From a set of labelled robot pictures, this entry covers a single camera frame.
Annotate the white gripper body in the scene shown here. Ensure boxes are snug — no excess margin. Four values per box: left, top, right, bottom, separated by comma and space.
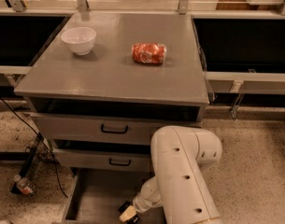
133, 193, 163, 213

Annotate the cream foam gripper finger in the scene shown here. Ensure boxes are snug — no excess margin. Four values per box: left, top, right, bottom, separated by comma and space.
120, 205, 136, 222

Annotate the black rxbar chocolate bar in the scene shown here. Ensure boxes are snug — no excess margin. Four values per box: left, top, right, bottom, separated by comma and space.
118, 201, 139, 224

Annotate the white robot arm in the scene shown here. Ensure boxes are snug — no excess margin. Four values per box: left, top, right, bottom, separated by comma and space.
119, 126, 223, 224

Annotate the grey bottom drawer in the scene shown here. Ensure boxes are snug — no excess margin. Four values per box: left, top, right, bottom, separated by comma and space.
52, 169, 151, 224

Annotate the grey drawer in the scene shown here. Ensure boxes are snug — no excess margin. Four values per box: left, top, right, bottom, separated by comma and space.
31, 113, 200, 145
52, 169, 151, 224
53, 141, 151, 173

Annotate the grey middle drawer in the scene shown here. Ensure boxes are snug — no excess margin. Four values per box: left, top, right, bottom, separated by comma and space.
53, 141, 151, 173

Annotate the grey top drawer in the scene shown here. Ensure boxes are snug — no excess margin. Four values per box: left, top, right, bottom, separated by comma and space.
31, 113, 200, 145

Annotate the grey drawer cabinet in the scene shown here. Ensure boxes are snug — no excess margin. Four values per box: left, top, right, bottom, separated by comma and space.
13, 12, 210, 179

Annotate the black floor stand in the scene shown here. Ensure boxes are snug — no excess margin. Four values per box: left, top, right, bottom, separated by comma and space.
10, 133, 43, 194

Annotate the plastic water bottle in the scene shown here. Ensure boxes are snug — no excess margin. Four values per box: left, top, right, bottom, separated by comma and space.
13, 175, 35, 194

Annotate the crushed red soda can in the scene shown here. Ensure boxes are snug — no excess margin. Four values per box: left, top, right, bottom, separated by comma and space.
132, 43, 166, 64

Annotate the right black bin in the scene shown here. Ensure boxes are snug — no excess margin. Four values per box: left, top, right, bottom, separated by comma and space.
193, 19, 285, 74

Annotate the black bin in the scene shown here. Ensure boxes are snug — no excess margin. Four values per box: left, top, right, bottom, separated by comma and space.
0, 15, 68, 66
193, 19, 285, 74

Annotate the white bowl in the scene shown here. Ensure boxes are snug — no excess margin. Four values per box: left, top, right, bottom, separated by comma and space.
61, 27, 96, 55

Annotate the left black bin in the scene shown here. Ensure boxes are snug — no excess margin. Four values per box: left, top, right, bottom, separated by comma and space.
0, 15, 68, 66

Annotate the black cable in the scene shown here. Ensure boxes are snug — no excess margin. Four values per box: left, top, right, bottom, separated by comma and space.
0, 96, 69, 200

